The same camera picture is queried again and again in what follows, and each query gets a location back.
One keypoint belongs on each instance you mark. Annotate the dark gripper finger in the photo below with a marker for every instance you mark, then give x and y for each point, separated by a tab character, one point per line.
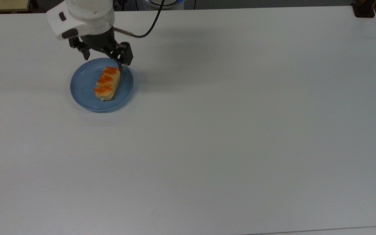
85	51
125	54

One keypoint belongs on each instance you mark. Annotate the orange glazed bread loaf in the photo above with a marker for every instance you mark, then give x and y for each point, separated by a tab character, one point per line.
107	83

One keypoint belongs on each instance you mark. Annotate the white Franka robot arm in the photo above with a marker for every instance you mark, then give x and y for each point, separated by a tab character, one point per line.
83	16

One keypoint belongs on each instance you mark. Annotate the black stand base plate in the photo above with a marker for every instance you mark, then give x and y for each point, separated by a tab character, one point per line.
363	10

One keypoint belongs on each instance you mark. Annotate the blue round plate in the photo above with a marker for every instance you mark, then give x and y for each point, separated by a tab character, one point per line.
83	88

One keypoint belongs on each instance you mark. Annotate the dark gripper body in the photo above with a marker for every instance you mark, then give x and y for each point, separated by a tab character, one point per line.
100	39

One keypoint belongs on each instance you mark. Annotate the light wooden board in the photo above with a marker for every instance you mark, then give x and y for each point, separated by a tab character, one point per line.
5	5

